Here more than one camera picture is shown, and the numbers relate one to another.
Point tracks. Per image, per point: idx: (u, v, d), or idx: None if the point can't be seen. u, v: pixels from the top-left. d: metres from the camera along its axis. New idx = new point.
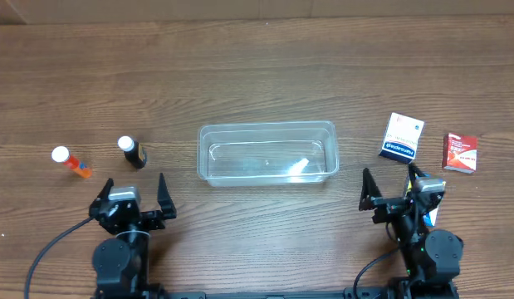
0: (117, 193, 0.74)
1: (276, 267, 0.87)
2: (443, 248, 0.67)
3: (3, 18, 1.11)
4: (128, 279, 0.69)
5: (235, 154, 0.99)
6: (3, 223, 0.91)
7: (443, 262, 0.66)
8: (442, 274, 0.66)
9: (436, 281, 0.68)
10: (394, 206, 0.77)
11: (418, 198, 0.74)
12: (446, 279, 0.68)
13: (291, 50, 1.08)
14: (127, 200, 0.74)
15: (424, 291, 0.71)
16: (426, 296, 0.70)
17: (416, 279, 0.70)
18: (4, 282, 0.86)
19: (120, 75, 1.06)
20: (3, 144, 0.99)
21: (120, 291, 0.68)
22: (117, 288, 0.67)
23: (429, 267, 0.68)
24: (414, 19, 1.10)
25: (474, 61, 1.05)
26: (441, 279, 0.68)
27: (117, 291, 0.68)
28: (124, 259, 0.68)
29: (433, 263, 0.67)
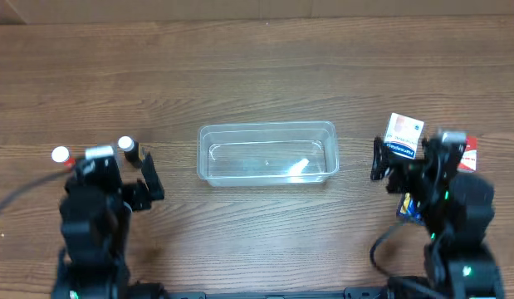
0: (93, 151, 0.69)
1: (276, 267, 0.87)
2: (471, 193, 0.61)
3: (2, 18, 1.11)
4: (98, 232, 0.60)
5: (236, 154, 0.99)
6: (2, 223, 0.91)
7: (474, 205, 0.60)
8: (473, 218, 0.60)
9: (468, 232, 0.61)
10: (411, 166, 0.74)
11: (434, 152, 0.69)
12: (477, 229, 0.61)
13: (291, 50, 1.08)
14: (103, 158, 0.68)
15: (458, 253, 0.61)
16: (459, 257, 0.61)
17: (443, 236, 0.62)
18: (4, 282, 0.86)
19: (120, 74, 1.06)
20: (2, 144, 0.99)
21: (88, 244, 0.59)
22: (85, 239, 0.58)
23: (458, 214, 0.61)
24: (414, 20, 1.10)
25: (474, 61, 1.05)
26: (472, 230, 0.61)
27: (83, 243, 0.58)
28: (97, 205, 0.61)
29: (463, 208, 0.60)
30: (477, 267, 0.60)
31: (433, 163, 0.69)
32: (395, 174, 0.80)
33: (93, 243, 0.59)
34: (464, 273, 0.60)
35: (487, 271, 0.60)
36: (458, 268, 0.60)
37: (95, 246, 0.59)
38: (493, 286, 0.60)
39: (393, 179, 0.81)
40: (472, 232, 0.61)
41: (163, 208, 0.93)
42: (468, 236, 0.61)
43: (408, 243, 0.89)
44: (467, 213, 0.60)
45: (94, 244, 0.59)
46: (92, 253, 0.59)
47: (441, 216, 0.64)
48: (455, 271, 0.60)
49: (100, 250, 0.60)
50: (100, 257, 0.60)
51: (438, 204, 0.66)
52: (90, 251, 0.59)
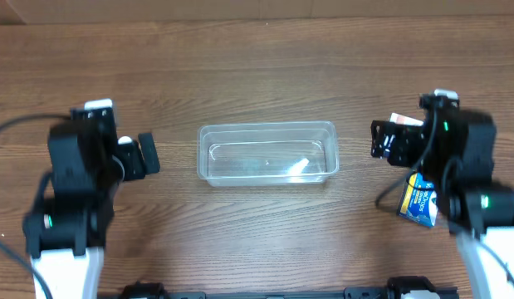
0: (91, 105, 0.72)
1: (276, 267, 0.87)
2: (471, 116, 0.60)
3: (1, 17, 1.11)
4: (86, 152, 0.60)
5: (236, 154, 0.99)
6: (2, 223, 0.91)
7: (477, 127, 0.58)
8: (475, 134, 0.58)
9: (475, 157, 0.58)
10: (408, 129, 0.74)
11: (429, 105, 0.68)
12: (482, 153, 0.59)
13: (291, 50, 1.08)
14: (100, 109, 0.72)
15: (474, 186, 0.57)
16: (476, 188, 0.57)
17: (454, 170, 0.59)
18: (5, 282, 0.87)
19: (120, 74, 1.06)
20: (2, 144, 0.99)
21: (74, 160, 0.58)
22: (73, 153, 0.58)
23: (462, 139, 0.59)
24: (414, 20, 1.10)
25: (474, 61, 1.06)
26: (473, 155, 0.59)
27: (66, 156, 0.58)
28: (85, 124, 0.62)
29: (467, 130, 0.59)
30: (498, 197, 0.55)
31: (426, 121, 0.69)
32: (394, 142, 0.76)
33: (79, 161, 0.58)
34: (482, 204, 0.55)
35: (506, 199, 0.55)
36: (477, 199, 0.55)
37: (80, 161, 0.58)
38: None
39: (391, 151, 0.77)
40: (475, 158, 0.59)
41: (163, 208, 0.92)
42: (476, 161, 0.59)
43: (408, 243, 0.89)
44: (467, 128, 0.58)
45: (78, 159, 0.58)
46: (76, 172, 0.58)
47: (445, 155, 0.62)
48: (472, 199, 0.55)
49: (85, 170, 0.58)
50: (83, 179, 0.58)
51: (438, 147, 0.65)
52: (75, 166, 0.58)
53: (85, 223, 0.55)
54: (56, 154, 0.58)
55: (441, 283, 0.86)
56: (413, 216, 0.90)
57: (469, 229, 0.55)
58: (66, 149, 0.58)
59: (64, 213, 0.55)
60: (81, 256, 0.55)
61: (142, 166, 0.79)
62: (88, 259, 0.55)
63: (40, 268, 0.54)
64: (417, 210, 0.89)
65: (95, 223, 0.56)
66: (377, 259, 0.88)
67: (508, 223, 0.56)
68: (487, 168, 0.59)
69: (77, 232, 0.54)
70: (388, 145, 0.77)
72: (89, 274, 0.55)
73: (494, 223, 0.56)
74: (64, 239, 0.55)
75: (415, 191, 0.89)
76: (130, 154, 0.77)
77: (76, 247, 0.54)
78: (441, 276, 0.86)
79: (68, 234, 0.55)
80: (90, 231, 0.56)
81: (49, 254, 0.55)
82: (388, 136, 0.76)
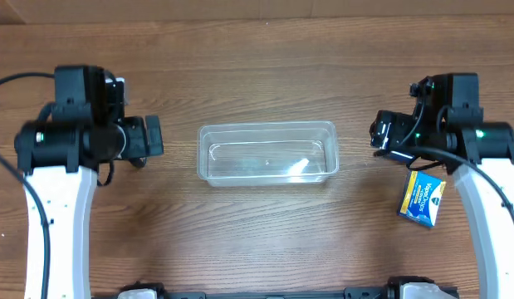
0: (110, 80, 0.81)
1: (276, 267, 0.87)
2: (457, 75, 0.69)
3: (0, 17, 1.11)
4: (90, 87, 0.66)
5: (235, 154, 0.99)
6: (3, 223, 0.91)
7: (463, 80, 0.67)
8: (460, 82, 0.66)
9: (465, 103, 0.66)
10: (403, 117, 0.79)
11: (419, 89, 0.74)
12: (470, 99, 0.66)
13: (291, 50, 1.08)
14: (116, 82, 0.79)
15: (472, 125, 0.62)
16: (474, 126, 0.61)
17: (448, 116, 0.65)
18: (6, 282, 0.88)
19: (119, 74, 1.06)
20: (2, 144, 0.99)
21: (75, 91, 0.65)
22: (77, 85, 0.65)
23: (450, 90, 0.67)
24: (415, 19, 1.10)
25: (474, 61, 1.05)
26: (461, 101, 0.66)
27: (73, 84, 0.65)
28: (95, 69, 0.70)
29: (454, 82, 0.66)
30: (491, 130, 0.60)
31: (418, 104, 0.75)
32: (392, 129, 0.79)
33: (81, 92, 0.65)
34: (478, 136, 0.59)
35: (501, 133, 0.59)
36: (472, 132, 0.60)
37: (83, 92, 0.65)
38: (509, 149, 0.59)
39: (390, 136, 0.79)
40: (463, 104, 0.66)
41: (163, 208, 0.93)
42: (467, 109, 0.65)
43: (408, 243, 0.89)
44: (452, 78, 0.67)
45: (82, 88, 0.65)
46: (77, 101, 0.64)
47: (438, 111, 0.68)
48: (467, 133, 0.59)
49: (85, 100, 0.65)
50: (81, 108, 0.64)
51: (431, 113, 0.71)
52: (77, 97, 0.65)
53: (77, 141, 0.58)
54: (63, 87, 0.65)
55: (441, 283, 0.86)
56: (413, 216, 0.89)
57: (464, 158, 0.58)
58: (73, 78, 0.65)
59: (57, 130, 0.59)
60: (73, 170, 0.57)
61: (139, 142, 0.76)
62: (80, 175, 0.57)
63: (34, 184, 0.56)
64: (417, 210, 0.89)
65: (88, 144, 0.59)
66: (377, 260, 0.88)
67: (502, 155, 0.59)
68: (478, 114, 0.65)
69: (70, 148, 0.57)
70: (386, 133, 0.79)
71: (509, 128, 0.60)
72: (81, 189, 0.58)
73: (487, 155, 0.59)
74: (56, 155, 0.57)
75: (415, 191, 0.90)
76: (133, 131, 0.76)
77: (69, 161, 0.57)
78: (441, 276, 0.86)
79: (61, 150, 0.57)
80: (83, 150, 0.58)
81: (41, 169, 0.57)
82: (384, 124, 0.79)
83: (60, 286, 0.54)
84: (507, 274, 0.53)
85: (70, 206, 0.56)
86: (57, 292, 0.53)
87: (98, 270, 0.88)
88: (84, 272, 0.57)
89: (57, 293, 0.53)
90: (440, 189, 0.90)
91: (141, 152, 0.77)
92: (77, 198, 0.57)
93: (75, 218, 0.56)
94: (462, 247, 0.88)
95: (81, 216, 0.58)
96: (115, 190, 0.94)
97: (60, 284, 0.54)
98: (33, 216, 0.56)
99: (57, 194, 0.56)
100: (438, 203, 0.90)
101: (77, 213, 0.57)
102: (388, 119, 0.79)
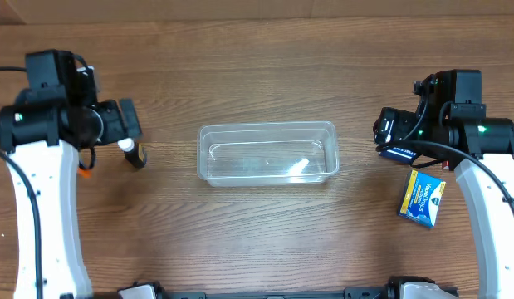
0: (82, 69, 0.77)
1: (276, 267, 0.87)
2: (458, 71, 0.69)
3: None
4: (62, 71, 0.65)
5: (236, 154, 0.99)
6: (3, 223, 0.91)
7: (466, 75, 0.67)
8: (463, 79, 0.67)
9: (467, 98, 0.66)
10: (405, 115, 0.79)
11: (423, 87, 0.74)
12: (472, 95, 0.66)
13: (291, 50, 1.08)
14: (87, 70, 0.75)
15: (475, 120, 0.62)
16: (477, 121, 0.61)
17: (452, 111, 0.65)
18: (6, 282, 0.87)
19: (119, 74, 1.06)
20: (0, 144, 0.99)
21: (49, 75, 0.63)
22: (48, 68, 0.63)
23: (453, 85, 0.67)
24: (415, 19, 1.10)
25: (474, 61, 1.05)
26: (463, 98, 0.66)
27: (43, 68, 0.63)
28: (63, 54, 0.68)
29: (457, 77, 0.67)
30: (495, 125, 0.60)
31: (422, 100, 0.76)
32: (395, 126, 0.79)
33: (54, 75, 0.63)
34: (478, 131, 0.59)
35: (502, 129, 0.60)
36: (473, 127, 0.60)
37: (56, 75, 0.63)
38: (510, 144, 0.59)
39: (392, 133, 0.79)
40: (466, 100, 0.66)
41: (163, 208, 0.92)
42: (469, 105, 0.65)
43: (408, 243, 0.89)
44: (456, 74, 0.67)
45: (53, 71, 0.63)
46: (51, 85, 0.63)
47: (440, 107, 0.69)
48: (468, 128, 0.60)
49: (58, 82, 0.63)
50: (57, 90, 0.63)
51: (434, 109, 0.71)
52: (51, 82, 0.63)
53: (55, 117, 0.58)
54: (34, 73, 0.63)
55: (441, 283, 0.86)
56: (413, 216, 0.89)
57: (467, 152, 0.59)
58: (42, 62, 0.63)
59: (35, 110, 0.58)
60: (54, 144, 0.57)
61: (117, 125, 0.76)
62: (61, 147, 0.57)
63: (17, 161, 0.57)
64: (417, 210, 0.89)
65: (66, 120, 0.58)
66: (377, 260, 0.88)
67: (503, 150, 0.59)
68: (482, 109, 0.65)
69: (48, 124, 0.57)
70: (389, 130, 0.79)
71: (511, 124, 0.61)
72: (65, 163, 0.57)
73: (487, 150, 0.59)
74: (36, 133, 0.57)
75: (415, 191, 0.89)
76: (108, 115, 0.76)
77: (49, 136, 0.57)
78: (441, 276, 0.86)
79: (39, 128, 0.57)
80: (62, 125, 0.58)
81: (23, 148, 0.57)
82: (387, 120, 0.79)
83: (51, 253, 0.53)
84: (507, 267, 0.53)
85: (54, 179, 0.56)
86: (50, 260, 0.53)
87: (98, 270, 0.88)
88: (76, 242, 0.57)
89: (51, 261, 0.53)
90: (440, 189, 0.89)
91: (119, 134, 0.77)
92: (61, 170, 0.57)
93: (60, 188, 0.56)
94: (462, 247, 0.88)
95: (67, 186, 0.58)
96: (115, 190, 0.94)
97: (54, 250, 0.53)
98: (19, 191, 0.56)
99: (41, 169, 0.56)
100: (438, 203, 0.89)
101: (63, 183, 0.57)
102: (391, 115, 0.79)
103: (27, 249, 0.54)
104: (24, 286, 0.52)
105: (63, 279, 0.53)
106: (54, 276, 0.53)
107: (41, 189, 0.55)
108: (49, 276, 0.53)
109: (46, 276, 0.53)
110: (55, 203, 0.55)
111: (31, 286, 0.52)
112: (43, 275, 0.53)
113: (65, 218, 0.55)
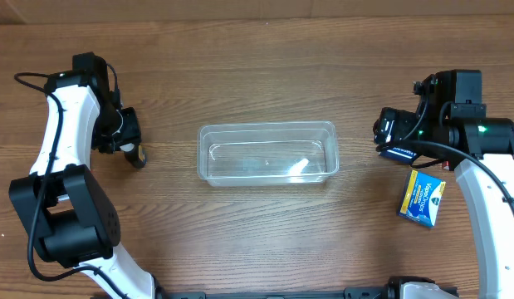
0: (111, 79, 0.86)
1: (276, 267, 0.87)
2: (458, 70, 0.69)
3: None
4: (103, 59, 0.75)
5: (236, 154, 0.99)
6: (3, 223, 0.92)
7: (466, 75, 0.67)
8: (463, 79, 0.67)
9: (466, 98, 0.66)
10: (406, 115, 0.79)
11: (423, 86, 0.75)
12: (472, 95, 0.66)
13: (291, 50, 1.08)
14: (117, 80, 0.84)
15: (475, 120, 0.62)
16: (477, 120, 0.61)
17: (451, 110, 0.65)
18: (5, 282, 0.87)
19: (119, 73, 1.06)
20: (0, 144, 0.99)
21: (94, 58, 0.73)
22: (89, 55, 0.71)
23: (452, 85, 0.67)
24: (415, 19, 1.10)
25: (474, 61, 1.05)
26: (464, 98, 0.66)
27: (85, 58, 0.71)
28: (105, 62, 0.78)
29: (456, 77, 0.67)
30: (495, 125, 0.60)
31: (423, 100, 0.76)
32: (395, 125, 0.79)
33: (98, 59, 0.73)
34: (479, 132, 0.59)
35: (502, 129, 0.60)
36: (473, 127, 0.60)
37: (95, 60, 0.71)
38: (511, 144, 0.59)
39: (392, 132, 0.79)
40: (466, 100, 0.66)
41: (163, 208, 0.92)
42: (467, 104, 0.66)
43: (408, 243, 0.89)
44: (456, 74, 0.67)
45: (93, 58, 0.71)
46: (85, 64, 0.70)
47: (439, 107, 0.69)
48: (468, 128, 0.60)
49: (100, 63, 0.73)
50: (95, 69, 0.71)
51: (435, 109, 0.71)
52: (87, 57, 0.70)
53: (88, 76, 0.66)
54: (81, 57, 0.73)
55: (441, 283, 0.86)
56: (413, 216, 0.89)
57: (467, 152, 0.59)
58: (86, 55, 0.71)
59: (75, 71, 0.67)
60: (83, 86, 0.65)
61: (134, 125, 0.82)
62: (88, 90, 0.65)
63: (54, 93, 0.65)
64: (417, 210, 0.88)
65: (96, 83, 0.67)
66: (377, 260, 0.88)
67: (503, 151, 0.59)
68: (482, 109, 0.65)
69: (81, 78, 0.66)
70: (389, 130, 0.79)
71: (511, 124, 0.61)
72: (90, 94, 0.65)
73: (489, 150, 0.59)
74: (70, 83, 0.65)
75: (415, 191, 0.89)
76: (127, 118, 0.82)
77: (80, 85, 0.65)
78: (441, 276, 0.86)
79: (74, 81, 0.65)
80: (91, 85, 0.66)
81: (61, 91, 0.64)
82: (387, 120, 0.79)
83: (66, 140, 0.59)
84: (507, 267, 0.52)
85: (80, 100, 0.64)
86: (63, 145, 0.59)
87: None
88: (86, 152, 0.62)
89: (64, 145, 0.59)
90: (440, 189, 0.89)
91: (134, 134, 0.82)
92: (86, 98, 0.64)
93: (83, 108, 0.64)
94: (462, 247, 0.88)
95: (88, 114, 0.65)
96: (115, 190, 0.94)
97: (66, 142, 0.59)
98: (51, 106, 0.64)
99: (70, 94, 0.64)
100: (438, 203, 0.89)
101: (85, 108, 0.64)
102: (392, 116, 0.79)
103: (46, 140, 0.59)
104: (36, 164, 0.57)
105: (71, 157, 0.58)
106: (65, 155, 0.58)
107: (68, 104, 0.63)
108: (61, 154, 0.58)
109: (57, 155, 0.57)
110: (77, 113, 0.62)
111: (44, 164, 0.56)
112: (56, 154, 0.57)
113: (81, 126, 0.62)
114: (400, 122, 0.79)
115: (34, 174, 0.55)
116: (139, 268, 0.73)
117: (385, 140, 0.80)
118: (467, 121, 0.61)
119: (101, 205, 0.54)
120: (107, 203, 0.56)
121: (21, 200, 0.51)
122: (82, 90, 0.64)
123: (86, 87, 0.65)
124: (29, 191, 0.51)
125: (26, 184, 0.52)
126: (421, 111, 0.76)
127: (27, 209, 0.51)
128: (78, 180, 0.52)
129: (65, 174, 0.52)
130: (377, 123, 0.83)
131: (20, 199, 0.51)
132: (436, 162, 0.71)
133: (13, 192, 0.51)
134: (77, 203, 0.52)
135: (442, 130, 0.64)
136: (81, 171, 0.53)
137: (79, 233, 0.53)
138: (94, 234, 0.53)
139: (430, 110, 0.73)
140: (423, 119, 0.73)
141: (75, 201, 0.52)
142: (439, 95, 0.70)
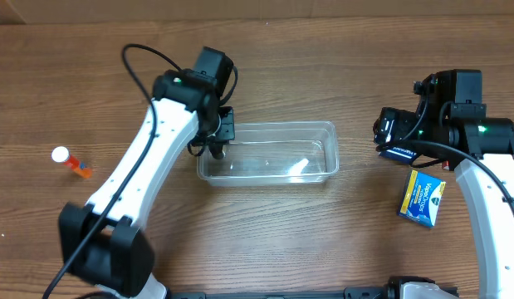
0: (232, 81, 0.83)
1: (276, 267, 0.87)
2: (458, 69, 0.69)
3: None
4: (227, 65, 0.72)
5: (236, 154, 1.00)
6: (3, 224, 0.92)
7: (466, 76, 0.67)
8: (462, 79, 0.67)
9: (466, 98, 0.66)
10: (406, 119, 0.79)
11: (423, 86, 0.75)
12: (472, 94, 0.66)
13: (291, 49, 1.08)
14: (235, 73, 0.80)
15: (476, 120, 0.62)
16: (477, 121, 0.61)
17: (450, 110, 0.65)
18: (5, 282, 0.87)
19: (119, 72, 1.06)
20: (0, 144, 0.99)
21: (209, 68, 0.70)
22: (215, 61, 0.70)
23: (452, 85, 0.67)
24: (415, 19, 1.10)
25: (474, 61, 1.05)
26: (463, 98, 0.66)
27: (211, 60, 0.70)
28: (229, 62, 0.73)
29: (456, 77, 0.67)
30: (495, 125, 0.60)
31: (423, 99, 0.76)
32: (395, 125, 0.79)
33: (214, 70, 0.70)
34: (479, 132, 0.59)
35: (502, 128, 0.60)
36: (472, 127, 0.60)
37: (219, 66, 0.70)
38: (511, 145, 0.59)
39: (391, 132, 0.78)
40: (466, 100, 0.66)
41: (163, 208, 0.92)
42: (467, 104, 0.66)
43: (408, 243, 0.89)
44: (456, 74, 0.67)
45: (217, 61, 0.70)
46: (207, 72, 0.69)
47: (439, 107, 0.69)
48: (468, 128, 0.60)
49: (213, 76, 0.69)
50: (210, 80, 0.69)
51: (435, 110, 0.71)
52: (213, 63, 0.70)
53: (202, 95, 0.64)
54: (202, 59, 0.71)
55: (441, 283, 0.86)
56: (413, 216, 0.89)
57: (467, 153, 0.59)
58: (213, 56, 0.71)
59: (189, 82, 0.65)
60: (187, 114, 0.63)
61: (229, 127, 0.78)
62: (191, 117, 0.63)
63: (157, 104, 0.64)
64: (417, 210, 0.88)
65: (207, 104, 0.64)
66: (377, 260, 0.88)
67: (503, 151, 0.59)
68: (482, 110, 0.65)
69: (195, 96, 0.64)
70: (389, 130, 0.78)
71: (511, 124, 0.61)
72: (190, 124, 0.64)
73: (488, 150, 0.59)
74: (180, 100, 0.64)
75: (415, 191, 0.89)
76: (224, 116, 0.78)
77: (189, 106, 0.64)
78: (441, 276, 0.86)
79: (186, 97, 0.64)
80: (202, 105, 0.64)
81: (168, 103, 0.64)
82: (388, 120, 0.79)
83: (138, 181, 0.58)
84: (507, 267, 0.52)
85: (176, 129, 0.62)
86: (133, 187, 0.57)
87: None
88: (157, 187, 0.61)
89: (134, 188, 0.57)
90: (440, 189, 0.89)
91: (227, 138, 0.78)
92: (185, 127, 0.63)
93: (175, 140, 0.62)
94: (462, 247, 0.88)
95: (175, 148, 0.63)
96: None
97: (141, 179, 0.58)
98: (146, 123, 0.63)
99: (171, 117, 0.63)
100: (438, 203, 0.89)
101: (177, 139, 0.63)
102: (391, 116, 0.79)
103: (123, 169, 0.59)
104: (101, 195, 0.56)
105: (133, 206, 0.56)
106: (129, 197, 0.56)
107: (162, 130, 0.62)
108: (125, 195, 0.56)
109: (122, 195, 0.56)
110: (167, 146, 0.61)
111: (106, 200, 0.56)
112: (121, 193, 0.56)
113: (162, 165, 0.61)
114: (398, 121, 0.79)
115: (90, 207, 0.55)
116: (157, 285, 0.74)
117: (385, 140, 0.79)
118: (468, 122, 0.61)
119: (137, 260, 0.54)
120: (145, 258, 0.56)
121: (70, 225, 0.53)
122: (183, 119, 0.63)
123: (192, 112, 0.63)
124: (80, 221, 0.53)
125: (80, 213, 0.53)
126: (421, 111, 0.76)
127: (75, 233, 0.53)
128: (124, 239, 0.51)
129: (118, 225, 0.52)
130: (377, 123, 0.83)
131: (70, 226, 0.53)
132: (435, 162, 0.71)
133: (66, 214, 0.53)
134: (116, 257, 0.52)
135: (441, 131, 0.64)
136: (133, 229, 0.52)
137: (108, 278, 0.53)
138: (118, 285, 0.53)
139: (429, 110, 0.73)
140: (423, 120, 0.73)
141: (115, 252, 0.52)
142: (439, 95, 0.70)
